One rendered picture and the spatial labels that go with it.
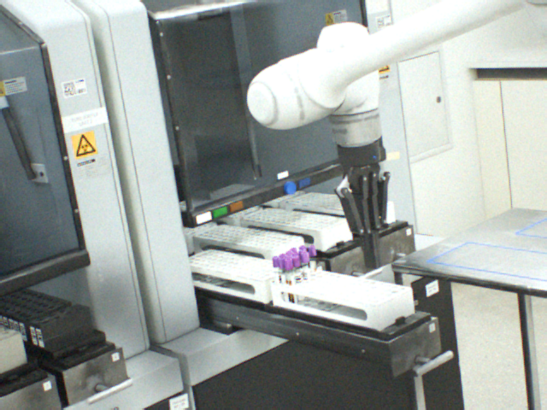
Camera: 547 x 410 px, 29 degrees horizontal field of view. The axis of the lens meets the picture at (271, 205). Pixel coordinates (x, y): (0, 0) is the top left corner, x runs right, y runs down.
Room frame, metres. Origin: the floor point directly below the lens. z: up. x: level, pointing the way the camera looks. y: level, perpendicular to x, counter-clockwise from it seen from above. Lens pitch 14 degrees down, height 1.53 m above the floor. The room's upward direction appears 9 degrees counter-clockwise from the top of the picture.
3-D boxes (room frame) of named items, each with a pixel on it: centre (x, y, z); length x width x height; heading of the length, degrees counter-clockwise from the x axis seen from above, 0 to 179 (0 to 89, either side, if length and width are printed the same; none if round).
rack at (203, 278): (2.22, 0.10, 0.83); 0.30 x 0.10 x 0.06; 40
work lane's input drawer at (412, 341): (2.08, -0.02, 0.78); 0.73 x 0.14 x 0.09; 40
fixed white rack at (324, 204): (2.62, -0.16, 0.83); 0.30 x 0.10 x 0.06; 40
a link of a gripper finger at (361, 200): (1.89, -0.16, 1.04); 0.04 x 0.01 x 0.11; 40
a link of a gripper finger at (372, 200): (1.91, -0.18, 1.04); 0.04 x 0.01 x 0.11; 40
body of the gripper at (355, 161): (1.90, -0.17, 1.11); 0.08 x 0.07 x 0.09; 130
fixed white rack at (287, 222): (2.52, -0.05, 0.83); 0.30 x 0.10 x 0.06; 40
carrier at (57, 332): (1.99, 0.43, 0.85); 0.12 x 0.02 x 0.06; 130
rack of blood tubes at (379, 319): (1.97, -0.10, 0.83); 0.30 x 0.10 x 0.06; 40
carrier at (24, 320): (2.05, 0.48, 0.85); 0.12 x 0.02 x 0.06; 130
